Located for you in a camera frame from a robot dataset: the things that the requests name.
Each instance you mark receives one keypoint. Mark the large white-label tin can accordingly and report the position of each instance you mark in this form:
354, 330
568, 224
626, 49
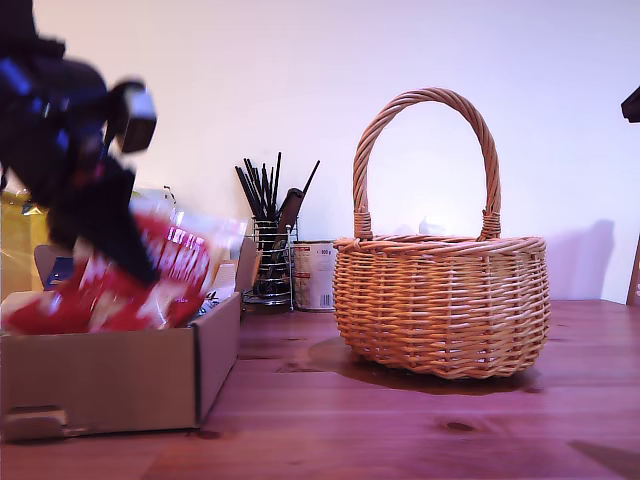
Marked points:
312, 280

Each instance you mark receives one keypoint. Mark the red Maltesers bunnies bag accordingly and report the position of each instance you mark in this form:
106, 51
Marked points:
115, 300

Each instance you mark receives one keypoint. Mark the wooden chair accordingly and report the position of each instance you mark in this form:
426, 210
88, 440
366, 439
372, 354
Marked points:
634, 280

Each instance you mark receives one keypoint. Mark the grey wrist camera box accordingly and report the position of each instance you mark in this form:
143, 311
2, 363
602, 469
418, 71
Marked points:
139, 120

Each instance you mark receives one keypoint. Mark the brown cardboard box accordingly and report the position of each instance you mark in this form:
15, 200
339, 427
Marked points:
125, 380

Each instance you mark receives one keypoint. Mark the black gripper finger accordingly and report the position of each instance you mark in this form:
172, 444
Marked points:
632, 105
107, 215

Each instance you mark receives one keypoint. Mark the yellow paper towel package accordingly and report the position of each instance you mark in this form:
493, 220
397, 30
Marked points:
20, 235

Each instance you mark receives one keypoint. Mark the blue Terry's orange egg bag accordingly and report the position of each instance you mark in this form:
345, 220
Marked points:
57, 272

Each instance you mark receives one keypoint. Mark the black chopstick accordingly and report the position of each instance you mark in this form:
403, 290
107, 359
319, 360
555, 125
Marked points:
256, 189
266, 187
246, 192
310, 176
277, 185

